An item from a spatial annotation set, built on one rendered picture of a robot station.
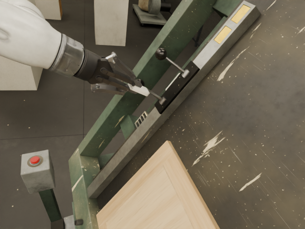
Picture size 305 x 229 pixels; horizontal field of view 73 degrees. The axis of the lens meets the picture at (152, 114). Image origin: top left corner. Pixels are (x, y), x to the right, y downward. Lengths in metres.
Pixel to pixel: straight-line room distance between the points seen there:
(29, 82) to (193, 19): 2.57
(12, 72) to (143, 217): 2.64
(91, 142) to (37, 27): 0.71
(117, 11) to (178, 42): 3.37
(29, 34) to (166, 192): 0.55
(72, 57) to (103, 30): 3.81
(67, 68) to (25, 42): 0.10
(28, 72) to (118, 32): 1.97
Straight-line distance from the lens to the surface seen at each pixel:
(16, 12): 0.51
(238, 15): 0.71
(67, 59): 0.51
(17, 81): 3.16
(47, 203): 1.45
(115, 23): 4.28
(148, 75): 0.91
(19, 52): 0.50
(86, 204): 1.03
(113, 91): 0.62
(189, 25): 0.89
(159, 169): 0.72
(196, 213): 0.63
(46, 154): 1.16
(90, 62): 0.54
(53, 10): 5.50
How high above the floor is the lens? 1.83
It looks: 41 degrees down
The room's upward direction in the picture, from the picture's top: 12 degrees clockwise
